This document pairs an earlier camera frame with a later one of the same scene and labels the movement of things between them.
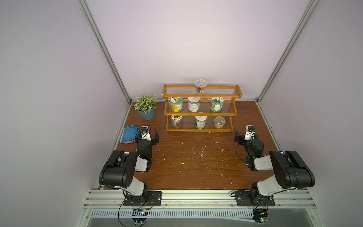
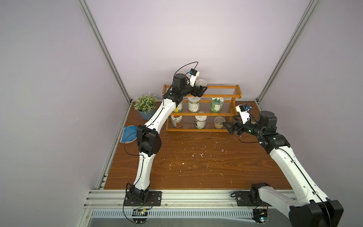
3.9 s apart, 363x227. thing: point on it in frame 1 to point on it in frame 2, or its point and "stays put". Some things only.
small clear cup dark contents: (201, 86) stays put
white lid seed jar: (194, 104) stays put
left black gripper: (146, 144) to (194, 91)
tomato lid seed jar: (177, 121) stays put
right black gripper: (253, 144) to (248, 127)
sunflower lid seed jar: (176, 103) stays put
